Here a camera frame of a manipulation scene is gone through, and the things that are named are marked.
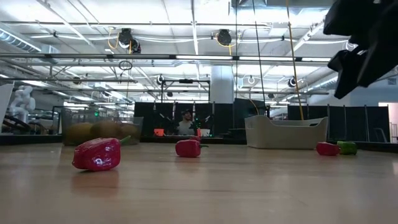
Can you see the black partition wall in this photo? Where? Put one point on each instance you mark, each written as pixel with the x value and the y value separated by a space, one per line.
pixel 354 121
pixel 146 116

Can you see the white building column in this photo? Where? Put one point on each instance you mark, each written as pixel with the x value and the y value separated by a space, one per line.
pixel 222 84

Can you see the small white bin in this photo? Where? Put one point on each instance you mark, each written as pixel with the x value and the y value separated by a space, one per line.
pixel 205 132

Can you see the person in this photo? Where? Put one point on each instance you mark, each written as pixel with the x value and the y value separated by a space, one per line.
pixel 186 124

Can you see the green toy bell pepper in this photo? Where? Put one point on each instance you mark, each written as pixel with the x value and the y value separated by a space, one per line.
pixel 348 147

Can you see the long ceiling light bar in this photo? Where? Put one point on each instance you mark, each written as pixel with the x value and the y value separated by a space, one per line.
pixel 202 57

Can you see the black background gantry frame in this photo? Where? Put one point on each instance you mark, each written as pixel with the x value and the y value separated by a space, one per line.
pixel 186 81

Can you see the brown translucent basket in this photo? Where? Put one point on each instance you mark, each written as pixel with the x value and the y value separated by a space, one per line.
pixel 70 118

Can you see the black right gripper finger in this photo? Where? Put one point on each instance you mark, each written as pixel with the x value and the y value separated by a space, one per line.
pixel 381 62
pixel 348 71

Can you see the orange box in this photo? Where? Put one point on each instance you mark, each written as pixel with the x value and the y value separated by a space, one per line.
pixel 159 132

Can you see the dark teal partition panel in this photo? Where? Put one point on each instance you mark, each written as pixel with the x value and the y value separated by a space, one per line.
pixel 248 109

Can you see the light grey plastic basket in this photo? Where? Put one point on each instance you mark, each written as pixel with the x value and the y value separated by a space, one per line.
pixel 280 133

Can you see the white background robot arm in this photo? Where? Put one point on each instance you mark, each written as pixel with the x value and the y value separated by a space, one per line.
pixel 23 99

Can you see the white panel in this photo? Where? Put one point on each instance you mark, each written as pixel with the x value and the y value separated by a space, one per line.
pixel 4 102

